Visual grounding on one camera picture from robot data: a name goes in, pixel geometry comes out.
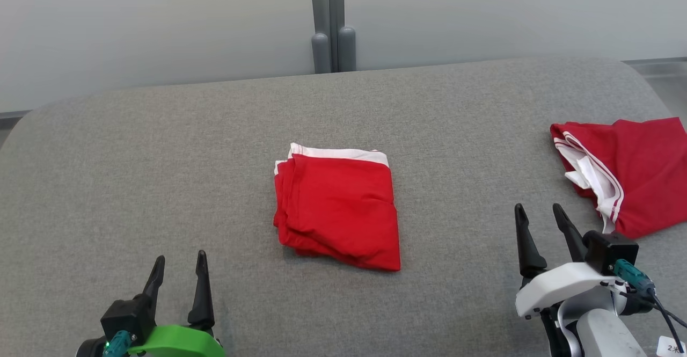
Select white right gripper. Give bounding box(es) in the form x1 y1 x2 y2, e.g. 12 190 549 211
514 203 626 320

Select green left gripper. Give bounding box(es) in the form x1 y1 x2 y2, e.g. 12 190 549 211
129 250 227 357

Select red Bulls 23 jersey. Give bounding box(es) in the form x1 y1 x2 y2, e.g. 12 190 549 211
550 116 687 239

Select red shorts white stripes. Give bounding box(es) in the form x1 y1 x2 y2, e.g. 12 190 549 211
273 142 401 272

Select grey fabric sofa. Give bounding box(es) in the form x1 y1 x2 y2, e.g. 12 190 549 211
0 56 687 357

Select white paper tag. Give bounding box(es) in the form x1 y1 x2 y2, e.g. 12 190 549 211
657 336 687 357

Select grey partition post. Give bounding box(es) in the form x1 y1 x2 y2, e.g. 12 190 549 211
310 0 332 74
328 0 357 73

